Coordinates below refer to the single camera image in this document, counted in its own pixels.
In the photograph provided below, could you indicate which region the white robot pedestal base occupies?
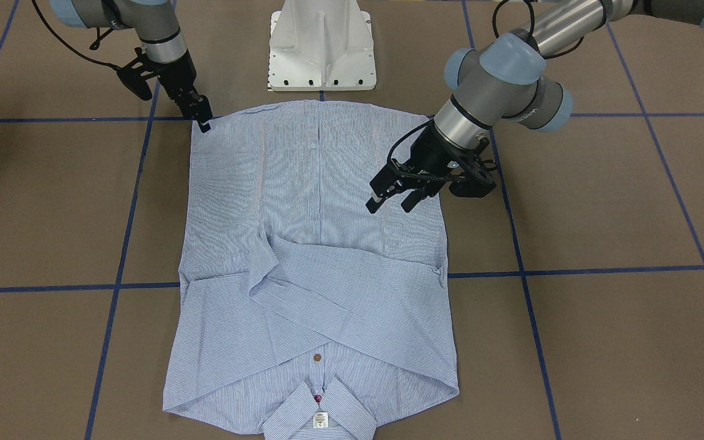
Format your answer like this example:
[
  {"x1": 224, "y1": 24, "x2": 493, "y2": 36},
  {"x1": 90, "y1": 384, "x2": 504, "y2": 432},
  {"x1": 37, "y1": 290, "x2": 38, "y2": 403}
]
[{"x1": 268, "y1": 1, "x2": 378, "y2": 92}]

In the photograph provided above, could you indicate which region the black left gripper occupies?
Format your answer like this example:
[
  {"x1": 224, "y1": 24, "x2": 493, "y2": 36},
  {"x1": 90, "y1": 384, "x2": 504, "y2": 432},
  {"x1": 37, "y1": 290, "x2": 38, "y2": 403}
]
[{"x1": 365, "y1": 120, "x2": 490, "y2": 214}]

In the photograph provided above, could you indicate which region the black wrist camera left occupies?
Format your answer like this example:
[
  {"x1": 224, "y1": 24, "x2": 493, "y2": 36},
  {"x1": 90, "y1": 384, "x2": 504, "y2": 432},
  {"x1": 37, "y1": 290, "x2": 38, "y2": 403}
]
[{"x1": 449, "y1": 159, "x2": 499, "y2": 199}]

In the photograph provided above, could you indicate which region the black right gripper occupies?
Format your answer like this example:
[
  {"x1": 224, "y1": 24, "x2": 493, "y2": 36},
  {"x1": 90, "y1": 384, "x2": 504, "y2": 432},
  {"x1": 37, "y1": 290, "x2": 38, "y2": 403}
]
[{"x1": 156, "y1": 51, "x2": 213, "y2": 133}]

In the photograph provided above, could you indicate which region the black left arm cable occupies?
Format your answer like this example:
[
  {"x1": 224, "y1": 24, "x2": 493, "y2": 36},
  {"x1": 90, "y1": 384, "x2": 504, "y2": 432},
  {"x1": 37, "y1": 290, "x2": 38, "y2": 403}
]
[{"x1": 491, "y1": 0, "x2": 585, "y2": 60}]

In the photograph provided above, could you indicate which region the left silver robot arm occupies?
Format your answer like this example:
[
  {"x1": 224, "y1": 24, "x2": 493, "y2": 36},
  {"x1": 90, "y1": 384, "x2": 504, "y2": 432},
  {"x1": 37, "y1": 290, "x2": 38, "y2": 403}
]
[{"x1": 366, "y1": 1, "x2": 704, "y2": 214}]

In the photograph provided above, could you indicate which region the light blue striped shirt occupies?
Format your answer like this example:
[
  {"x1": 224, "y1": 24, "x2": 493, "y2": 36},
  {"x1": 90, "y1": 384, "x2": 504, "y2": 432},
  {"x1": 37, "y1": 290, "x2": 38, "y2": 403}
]
[{"x1": 163, "y1": 100, "x2": 460, "y2": 439}]

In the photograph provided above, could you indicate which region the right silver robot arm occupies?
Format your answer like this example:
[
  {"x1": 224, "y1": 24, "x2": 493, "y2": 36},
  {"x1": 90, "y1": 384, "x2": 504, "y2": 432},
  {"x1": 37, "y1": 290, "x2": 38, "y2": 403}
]
[{"x1": 32, "y1": 1, "x2": 213, "y2": 133}]

